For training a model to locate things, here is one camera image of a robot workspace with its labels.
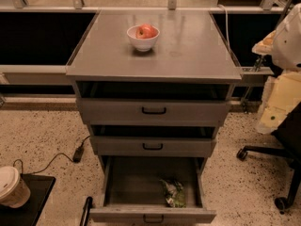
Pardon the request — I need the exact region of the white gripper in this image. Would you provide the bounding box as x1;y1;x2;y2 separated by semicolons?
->
252;31;301;134

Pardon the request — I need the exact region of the green jalapeno chip bag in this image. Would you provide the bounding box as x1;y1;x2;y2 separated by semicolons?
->
160;179;186;208

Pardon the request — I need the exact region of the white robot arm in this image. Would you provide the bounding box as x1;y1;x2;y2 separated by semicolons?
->
252;4;301;134

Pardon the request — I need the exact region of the grey middle drawer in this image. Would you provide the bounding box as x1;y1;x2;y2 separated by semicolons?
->
91;125;216;157

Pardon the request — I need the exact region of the grey drawer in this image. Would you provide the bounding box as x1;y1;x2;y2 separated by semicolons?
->
76;81;230;126
91;125;216;157
90;156;216;225

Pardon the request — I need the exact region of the grey drawer cabinet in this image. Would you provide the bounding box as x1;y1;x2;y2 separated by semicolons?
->
65;8;244;226

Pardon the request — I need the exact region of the grey top drawer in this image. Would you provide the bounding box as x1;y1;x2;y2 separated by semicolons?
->
76;81;230;126

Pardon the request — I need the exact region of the grey bottom drawer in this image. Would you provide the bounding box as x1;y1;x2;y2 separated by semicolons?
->
90;156;216;225

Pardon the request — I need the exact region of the black office chair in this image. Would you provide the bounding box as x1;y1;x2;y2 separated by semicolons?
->
236;103;301;214

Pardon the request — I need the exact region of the red apple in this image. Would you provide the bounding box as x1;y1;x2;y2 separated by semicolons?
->
135;24;157;39

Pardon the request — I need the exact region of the white ceramic bowl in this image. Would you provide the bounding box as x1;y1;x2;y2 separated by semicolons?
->
127;25;160;52

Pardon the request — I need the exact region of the black side table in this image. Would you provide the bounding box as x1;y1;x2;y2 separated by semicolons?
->
0;174;55;226

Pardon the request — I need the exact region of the white lidded paper cup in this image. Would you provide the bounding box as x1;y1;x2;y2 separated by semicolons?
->
0;166;31;208

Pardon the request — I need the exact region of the black power adapter with cable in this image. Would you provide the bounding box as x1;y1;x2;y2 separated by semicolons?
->
12;135;91;175

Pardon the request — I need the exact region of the black handle bar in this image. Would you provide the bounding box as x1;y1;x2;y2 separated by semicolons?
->
79;197;93;226

